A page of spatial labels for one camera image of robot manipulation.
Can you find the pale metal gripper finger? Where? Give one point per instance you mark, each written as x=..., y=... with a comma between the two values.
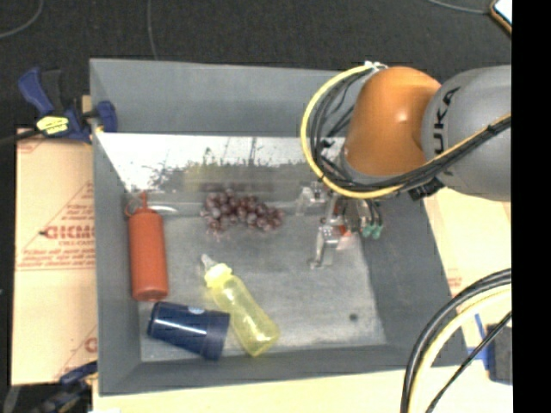
x=308, y=200
x=322, y=248

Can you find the grey metal bin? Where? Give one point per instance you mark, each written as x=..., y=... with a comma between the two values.
x=301, y=282

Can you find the dark purple grape bunch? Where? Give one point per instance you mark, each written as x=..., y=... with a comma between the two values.
x=241, y=213

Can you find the yellow baby bottle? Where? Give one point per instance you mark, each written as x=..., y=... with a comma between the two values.
x=245, y=312

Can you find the dark blue cup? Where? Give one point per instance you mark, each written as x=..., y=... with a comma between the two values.
x=189, y=327

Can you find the red-brown squeeze bottle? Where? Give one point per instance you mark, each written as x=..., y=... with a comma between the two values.
x=148, y=252

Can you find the brown cardboard board, red print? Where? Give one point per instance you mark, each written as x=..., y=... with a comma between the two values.
x=51, y=230

